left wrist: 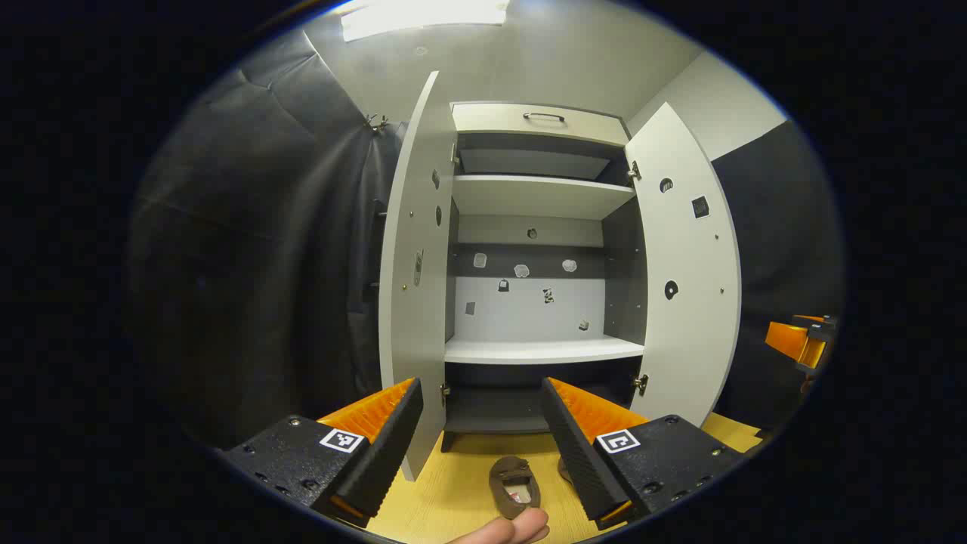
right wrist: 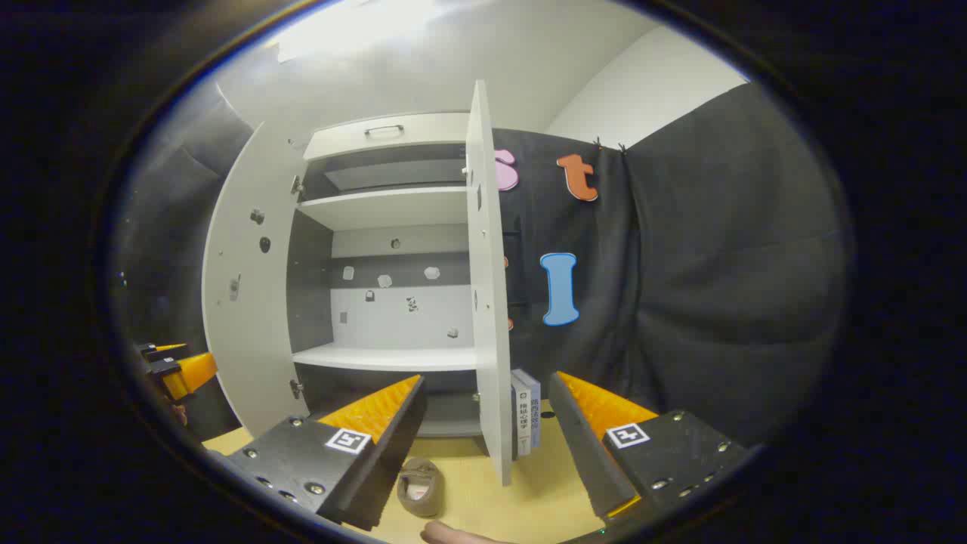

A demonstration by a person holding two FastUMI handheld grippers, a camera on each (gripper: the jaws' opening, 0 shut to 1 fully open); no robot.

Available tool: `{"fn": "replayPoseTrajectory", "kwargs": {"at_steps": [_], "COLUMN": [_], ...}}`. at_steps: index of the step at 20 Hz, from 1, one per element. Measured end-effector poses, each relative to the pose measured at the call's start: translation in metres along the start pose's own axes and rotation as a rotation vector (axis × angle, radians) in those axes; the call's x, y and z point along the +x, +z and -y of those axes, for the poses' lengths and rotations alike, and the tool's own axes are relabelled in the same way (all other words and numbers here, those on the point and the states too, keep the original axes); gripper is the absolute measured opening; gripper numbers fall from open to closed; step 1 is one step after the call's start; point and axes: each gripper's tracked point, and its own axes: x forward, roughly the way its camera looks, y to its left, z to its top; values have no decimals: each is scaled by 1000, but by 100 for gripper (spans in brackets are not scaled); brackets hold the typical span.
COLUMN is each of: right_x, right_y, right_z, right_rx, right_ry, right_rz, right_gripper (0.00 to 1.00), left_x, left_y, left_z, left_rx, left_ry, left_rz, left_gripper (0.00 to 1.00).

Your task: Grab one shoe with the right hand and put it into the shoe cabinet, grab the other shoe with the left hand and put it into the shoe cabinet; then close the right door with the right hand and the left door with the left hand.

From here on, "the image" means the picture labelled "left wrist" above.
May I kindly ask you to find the white shoe cabinet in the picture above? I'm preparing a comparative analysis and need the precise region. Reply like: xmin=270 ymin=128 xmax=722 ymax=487
xmin=442 ymin=100 xmax=650 ymax=454

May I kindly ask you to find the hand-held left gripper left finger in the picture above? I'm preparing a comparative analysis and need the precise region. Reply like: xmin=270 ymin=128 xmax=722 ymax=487
xmin=219 ymin=378 xmax=424 ymax=528

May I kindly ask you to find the white cabinet drawer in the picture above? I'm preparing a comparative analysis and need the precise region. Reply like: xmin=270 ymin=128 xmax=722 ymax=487
xmin=451 ymin=102 xmax=630 ymax=147

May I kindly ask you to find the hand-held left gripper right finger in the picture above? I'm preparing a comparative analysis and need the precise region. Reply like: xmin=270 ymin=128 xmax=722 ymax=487
xmin=540 ymin=376 xmax=745 ymax=531

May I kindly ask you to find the ceiling light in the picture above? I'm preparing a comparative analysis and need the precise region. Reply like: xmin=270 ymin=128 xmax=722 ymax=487
xmin=340 ymin=0 xmax=511 ymax=42

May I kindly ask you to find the white cabinet door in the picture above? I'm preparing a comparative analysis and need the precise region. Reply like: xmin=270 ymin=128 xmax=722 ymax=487
xmin=626 ymin=102 xmax=743 ymax=428
xmin=378 ymin=70 xmax=459 ymax=482

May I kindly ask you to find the black backdrop cloth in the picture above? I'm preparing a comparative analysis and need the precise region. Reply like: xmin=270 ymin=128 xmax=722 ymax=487
xmin=710 ymin=121 xmax=845 ymax=431
xmin=125 ymin=30 xmax=412 ymax=450

